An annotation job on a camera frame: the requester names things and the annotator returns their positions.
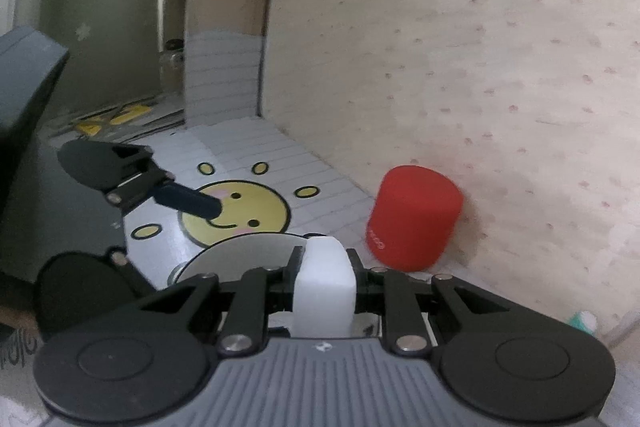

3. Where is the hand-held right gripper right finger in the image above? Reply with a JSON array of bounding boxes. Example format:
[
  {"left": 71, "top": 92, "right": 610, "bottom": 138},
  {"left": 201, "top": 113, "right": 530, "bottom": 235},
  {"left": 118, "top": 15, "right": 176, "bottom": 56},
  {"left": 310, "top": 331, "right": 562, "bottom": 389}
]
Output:
[{"left": 347, "top": 248, "right": 536, "bottom": 353}]

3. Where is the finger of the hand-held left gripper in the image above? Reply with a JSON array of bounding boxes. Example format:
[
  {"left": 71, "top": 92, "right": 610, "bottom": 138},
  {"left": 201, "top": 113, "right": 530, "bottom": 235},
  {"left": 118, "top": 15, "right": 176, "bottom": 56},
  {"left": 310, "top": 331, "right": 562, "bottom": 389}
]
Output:
[
  {"left": 57, "top": 141, "right": 223, "bottom": 220},
  {"left": 107, "top": 247, "right": 153, "bottom": 303}
]

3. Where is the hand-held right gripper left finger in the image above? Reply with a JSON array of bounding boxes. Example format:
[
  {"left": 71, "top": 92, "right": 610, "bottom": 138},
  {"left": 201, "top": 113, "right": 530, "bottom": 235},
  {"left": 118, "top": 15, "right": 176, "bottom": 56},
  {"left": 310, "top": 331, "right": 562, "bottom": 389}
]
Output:
[{"left": 120, "top": 247, "right": 306, "bottom": 353}]

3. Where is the white sponge block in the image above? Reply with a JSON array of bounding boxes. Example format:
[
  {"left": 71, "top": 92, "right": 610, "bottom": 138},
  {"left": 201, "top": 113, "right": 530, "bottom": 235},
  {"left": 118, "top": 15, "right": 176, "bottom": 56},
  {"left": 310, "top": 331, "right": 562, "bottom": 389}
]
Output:
[{"left": 291, "top": 237, "right": 357, "bottom": 339}]

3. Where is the yellow bowl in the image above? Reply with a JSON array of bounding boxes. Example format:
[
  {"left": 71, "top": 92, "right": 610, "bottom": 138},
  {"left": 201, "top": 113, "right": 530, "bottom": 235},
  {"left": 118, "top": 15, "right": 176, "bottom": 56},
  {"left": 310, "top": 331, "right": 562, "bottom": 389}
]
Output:
[{"left": 170, "top": 232, "right": 383, "bottom": 340}]

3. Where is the red cylindrical speaker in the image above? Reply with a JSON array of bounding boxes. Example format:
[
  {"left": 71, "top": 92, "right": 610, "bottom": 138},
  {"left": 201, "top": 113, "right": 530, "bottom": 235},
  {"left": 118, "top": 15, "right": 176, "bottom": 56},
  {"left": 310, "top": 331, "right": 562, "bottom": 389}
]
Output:
[{"left": 365, "top": 165, "right": 462, "bottom": 272}]

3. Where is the teal capped small bottle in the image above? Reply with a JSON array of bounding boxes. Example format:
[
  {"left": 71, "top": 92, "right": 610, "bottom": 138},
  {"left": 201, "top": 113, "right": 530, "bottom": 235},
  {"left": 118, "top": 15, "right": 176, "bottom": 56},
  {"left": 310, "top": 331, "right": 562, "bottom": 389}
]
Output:
[{"left": 567, "top": 311, "right": 598, "bottom": 335}]

